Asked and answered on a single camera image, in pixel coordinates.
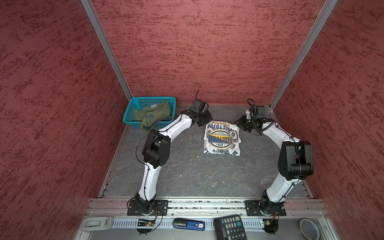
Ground white tank top navy trim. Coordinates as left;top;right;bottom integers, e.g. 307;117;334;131
203;121;242;156

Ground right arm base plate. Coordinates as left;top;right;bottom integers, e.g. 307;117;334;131
245;200;287;217

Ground grey plastic handle block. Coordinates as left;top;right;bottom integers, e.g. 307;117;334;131
81;217;114;232

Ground blue black handheld device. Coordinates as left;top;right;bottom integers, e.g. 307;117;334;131
173;218;206;231

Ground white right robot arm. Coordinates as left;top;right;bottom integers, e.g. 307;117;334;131
235;104;315;216

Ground black calculator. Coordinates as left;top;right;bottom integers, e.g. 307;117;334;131
214;215;247;240

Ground grey metal corner post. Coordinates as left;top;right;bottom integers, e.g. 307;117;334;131
81;0;133;101
269;0;338;112

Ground grey tape roll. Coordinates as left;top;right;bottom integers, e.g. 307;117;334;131
298;218;321;240

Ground aluminium rail frame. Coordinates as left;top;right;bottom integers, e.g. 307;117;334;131
85;197;339;240

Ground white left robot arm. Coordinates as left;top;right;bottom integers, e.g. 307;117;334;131
135;98;213;215

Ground grey metal corner post left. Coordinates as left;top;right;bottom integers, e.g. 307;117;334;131
81;0;133;101

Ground green tank top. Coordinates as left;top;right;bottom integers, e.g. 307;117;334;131
133;101;172;132

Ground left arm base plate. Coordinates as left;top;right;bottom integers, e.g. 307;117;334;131
127;200;169;217

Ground teal plastic laundry basket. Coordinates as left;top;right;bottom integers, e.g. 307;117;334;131
123;97;176;129

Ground grey metal corner post right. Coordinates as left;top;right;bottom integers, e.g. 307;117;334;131
269;0;338;112

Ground left small circuit board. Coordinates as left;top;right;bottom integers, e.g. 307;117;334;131
137;219;157;228

